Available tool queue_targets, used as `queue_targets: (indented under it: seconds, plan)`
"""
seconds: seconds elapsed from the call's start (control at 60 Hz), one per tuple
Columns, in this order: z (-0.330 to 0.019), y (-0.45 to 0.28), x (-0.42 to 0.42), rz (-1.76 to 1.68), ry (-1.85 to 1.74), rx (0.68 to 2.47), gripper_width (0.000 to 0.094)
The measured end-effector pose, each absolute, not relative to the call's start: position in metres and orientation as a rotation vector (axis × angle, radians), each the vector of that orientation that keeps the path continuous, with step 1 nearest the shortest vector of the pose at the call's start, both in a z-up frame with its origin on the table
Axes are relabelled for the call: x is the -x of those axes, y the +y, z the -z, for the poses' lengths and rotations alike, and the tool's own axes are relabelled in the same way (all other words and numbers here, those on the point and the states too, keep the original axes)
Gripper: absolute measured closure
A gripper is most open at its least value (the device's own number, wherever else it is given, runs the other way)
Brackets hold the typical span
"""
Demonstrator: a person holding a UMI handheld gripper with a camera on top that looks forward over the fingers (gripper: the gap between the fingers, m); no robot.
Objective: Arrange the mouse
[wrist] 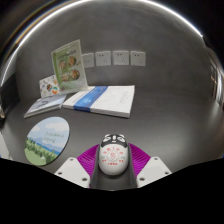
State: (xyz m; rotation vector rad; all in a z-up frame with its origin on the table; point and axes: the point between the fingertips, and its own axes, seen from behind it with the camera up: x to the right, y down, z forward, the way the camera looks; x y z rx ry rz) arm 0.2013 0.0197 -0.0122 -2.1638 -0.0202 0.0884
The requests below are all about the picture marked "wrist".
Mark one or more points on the row of white wall sockets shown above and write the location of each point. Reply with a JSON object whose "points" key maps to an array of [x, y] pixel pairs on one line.
{"points": [[120, 58]]}

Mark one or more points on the white colourful-sticker card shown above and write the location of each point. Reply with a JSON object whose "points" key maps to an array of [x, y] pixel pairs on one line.
{"points": [[48, 86]]}

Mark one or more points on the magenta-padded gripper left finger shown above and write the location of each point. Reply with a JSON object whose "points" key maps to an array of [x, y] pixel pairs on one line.
{"points": [[74, 168]]}

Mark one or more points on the green food-photo leaflet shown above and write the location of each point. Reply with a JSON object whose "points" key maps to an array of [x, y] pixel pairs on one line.
{"points": [[69, 66]]}

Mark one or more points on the white book with blue band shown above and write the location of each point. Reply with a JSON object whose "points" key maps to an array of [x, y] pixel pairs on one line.
{"points": [[106, 100]]}

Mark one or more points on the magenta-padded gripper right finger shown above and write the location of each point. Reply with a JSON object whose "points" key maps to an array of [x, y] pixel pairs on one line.
{"points": [[151, 168]]}

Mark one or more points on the round landscape-print mouse pad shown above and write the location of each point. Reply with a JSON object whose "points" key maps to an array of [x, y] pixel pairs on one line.
{"points": [[46, 140]]}

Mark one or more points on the white panda-print computer mouse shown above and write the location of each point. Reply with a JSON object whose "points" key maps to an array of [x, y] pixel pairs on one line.
{"points": [[113, 160]]}

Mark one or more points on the grey striped book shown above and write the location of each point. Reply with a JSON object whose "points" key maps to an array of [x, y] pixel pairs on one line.
{"points": [[45, 105]]}

